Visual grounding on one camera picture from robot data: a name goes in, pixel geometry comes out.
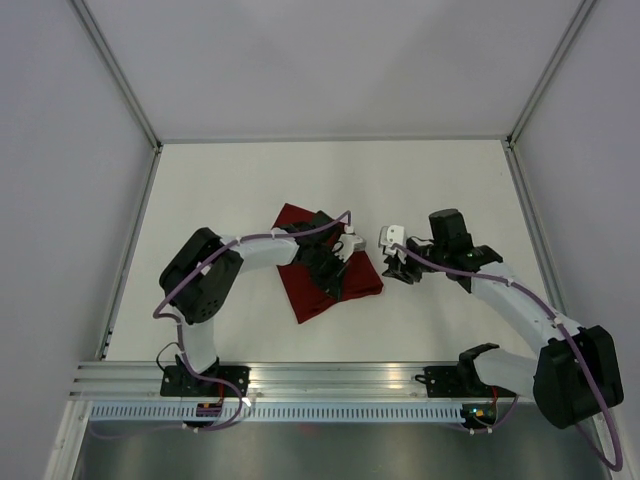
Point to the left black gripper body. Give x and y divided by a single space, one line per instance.
325 268

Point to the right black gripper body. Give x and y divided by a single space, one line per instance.
411 270

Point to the dark red cloth napkin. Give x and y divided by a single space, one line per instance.
308 301

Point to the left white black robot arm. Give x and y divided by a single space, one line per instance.
199 278

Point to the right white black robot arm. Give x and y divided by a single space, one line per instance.
573 373

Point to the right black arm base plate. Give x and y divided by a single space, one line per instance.
443 381

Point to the rear aluminium frame bar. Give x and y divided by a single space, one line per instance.
334 138

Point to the white slotted cable duct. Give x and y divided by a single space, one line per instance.
438 412

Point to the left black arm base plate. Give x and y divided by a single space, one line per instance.
178 382

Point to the aluminium mounting rail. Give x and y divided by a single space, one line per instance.
273 381

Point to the right aluminium frame post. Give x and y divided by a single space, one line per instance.
561 51

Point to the aluminium frame post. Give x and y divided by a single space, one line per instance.
561 51
104 51

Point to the left aluminium frame post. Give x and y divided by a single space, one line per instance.
104 51

